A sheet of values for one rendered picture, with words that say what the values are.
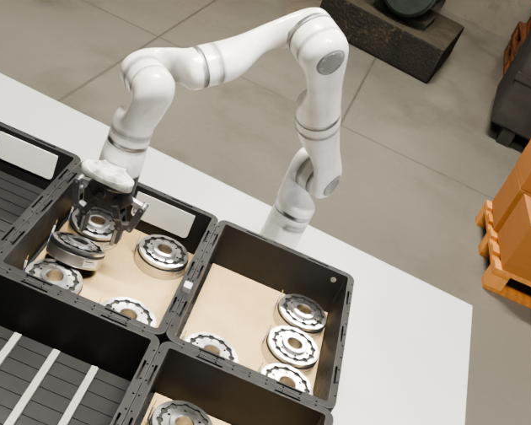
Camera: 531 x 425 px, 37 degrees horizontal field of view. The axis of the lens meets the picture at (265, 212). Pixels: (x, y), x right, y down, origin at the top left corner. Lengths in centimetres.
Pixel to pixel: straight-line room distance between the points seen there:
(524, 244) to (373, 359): 201
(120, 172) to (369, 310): 87
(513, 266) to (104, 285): 260
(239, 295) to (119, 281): 25
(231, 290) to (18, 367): 48
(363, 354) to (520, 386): 163
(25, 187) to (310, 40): 67
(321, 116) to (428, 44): 448
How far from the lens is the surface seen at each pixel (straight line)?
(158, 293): 151
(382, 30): 601
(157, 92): 125
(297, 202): 177
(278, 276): 163
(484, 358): 340
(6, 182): 168
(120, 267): 154
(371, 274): 210
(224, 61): 131
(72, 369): 133
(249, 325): 153
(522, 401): 333
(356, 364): 179
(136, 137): 131
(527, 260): 380
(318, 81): 141
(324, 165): 164
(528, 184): 400
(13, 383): 129
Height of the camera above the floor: 178
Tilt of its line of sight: 30 degrees down
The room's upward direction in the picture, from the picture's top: 25 degrees clockwise
